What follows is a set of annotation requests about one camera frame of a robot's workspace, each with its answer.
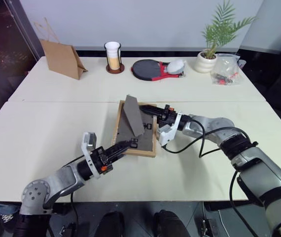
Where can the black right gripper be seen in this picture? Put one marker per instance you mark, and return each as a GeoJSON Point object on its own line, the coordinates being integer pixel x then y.
{"type": "Point", "coordinates": [166, 116]}

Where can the dark rounded shape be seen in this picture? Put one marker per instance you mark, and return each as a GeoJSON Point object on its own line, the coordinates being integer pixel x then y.
{"type": "Point", "coordinates": [112, 224]}
{"type": "Point", "coordinates": [168, 224]}

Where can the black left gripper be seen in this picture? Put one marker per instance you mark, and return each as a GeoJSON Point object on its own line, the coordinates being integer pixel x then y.
{"type": "Point", "coordinates": [100, 158]}

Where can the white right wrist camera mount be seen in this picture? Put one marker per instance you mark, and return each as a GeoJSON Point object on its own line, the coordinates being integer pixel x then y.
{"type": "Point", "coordinates": [166, 134]}

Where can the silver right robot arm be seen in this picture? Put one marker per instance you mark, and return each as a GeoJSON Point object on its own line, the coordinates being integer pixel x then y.
{"type": "Point", "coordinates": [251, 158]}

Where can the wooden picture frame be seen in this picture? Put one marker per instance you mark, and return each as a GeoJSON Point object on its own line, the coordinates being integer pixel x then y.
{"type": "Point", "coordinates": [133, 123]}

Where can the brown paper bag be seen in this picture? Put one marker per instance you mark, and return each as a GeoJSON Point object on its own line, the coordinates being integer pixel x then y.
{"type": "Point", "coordinates": [62, 60]}

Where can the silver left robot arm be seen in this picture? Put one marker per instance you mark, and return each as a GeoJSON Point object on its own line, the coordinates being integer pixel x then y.
{"type": "Point", "coordinates": [56, 181]}

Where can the green palm plant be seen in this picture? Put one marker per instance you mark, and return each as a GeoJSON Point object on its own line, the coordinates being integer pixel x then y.
{"type": "Point", "coordinates": [219, 27]}

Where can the stack of paper cups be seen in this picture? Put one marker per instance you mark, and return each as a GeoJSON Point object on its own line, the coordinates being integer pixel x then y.
{"type": "Point", "coordinates": [114, 58]}

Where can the white grey rounded object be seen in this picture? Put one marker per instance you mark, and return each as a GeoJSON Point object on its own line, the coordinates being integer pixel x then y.
{"type": "Point", "coordinates": [175, 67]}

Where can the metal table bracket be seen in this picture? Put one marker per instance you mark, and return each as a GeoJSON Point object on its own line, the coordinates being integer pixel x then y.
{"type": "Point", "coordinates": [210, 225]}
{"type": "Point", "coordinates": [67, 228]}

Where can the black red table tennis paddle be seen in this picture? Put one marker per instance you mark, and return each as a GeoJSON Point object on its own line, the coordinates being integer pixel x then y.
{"type": "Point", "coordinates": [146, 70]}

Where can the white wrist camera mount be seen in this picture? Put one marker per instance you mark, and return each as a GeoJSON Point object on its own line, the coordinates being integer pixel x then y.
{"type": "Point", "coordinates": [89, 141]}
{"type": "Point", "coordinates": [166, 134]}

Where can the black chair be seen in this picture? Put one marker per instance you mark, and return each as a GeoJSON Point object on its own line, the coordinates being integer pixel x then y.
{"type": "Point", "coordinates": [278, 81]}

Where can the clear plastic bag of parts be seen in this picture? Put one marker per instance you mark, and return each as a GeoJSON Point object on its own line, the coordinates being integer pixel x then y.
{"type": "Point", "coordinates": [226, 70]}

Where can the white ribbed plant pot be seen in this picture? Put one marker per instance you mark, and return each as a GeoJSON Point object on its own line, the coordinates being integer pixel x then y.
{"type": "Point", "coordinates": [205, 63]}

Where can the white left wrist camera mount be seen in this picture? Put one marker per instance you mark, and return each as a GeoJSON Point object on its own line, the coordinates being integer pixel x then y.
{"type": "Point", "coordinates": [89, 141]}

